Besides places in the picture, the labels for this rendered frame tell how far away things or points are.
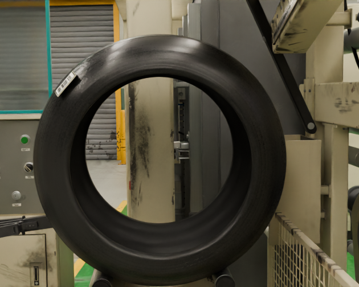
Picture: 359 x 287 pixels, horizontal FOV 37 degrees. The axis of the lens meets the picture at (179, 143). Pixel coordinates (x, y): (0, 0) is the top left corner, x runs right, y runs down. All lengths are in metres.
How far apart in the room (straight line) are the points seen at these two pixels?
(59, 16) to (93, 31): 0.72
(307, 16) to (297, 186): 0.50
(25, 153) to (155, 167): 0.61
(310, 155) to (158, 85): 0.47
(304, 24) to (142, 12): 0.47
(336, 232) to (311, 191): 0.15
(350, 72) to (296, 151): 3.41
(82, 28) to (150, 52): 9.71
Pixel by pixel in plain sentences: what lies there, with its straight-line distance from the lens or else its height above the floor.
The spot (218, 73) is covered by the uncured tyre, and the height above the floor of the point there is 1.38.
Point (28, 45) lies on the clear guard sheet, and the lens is 1.98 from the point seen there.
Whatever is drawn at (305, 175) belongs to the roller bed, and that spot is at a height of 1.10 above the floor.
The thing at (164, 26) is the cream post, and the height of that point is 1.52.
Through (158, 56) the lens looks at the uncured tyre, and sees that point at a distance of 1.16.
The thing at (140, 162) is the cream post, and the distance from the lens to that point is 1.57.
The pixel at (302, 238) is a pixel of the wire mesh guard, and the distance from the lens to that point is 1.30.
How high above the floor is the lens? 1.34
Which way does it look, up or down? 6 degrees down
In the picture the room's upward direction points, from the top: 1 degrees counter-clockwise
